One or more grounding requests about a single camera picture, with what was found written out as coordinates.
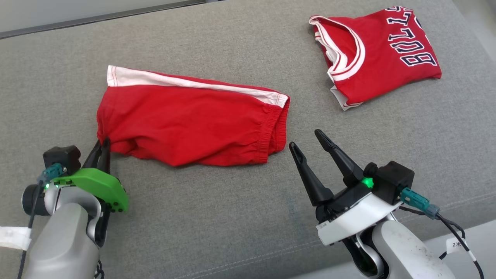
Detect red shorts with white stripe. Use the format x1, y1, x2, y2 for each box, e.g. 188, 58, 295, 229
96, 65, 290, 167

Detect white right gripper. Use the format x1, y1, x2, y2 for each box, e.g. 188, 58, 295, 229
289, 129, 403, 246

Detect white label on right cable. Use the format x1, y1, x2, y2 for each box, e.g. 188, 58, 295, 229
446, 237, 471, 254

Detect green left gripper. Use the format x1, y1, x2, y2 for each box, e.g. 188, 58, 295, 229
52, 138, 129, 214

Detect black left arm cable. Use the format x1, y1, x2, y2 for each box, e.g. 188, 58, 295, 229
17, 163, 64, 279

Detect red Bulls basketball jersey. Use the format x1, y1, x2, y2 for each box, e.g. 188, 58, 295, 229
309, 6, 442, 112

